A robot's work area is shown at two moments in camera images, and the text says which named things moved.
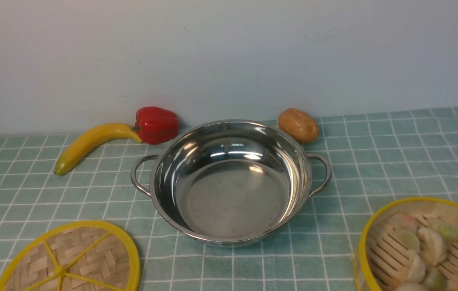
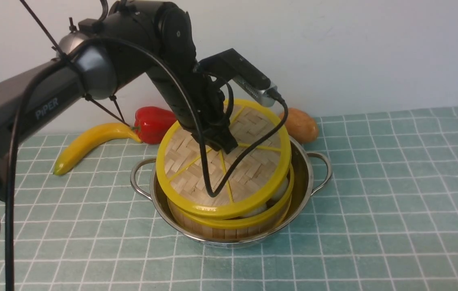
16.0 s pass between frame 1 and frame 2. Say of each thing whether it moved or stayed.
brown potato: stayed
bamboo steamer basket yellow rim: moved
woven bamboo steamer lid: moved
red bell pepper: stayed
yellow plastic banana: stayed
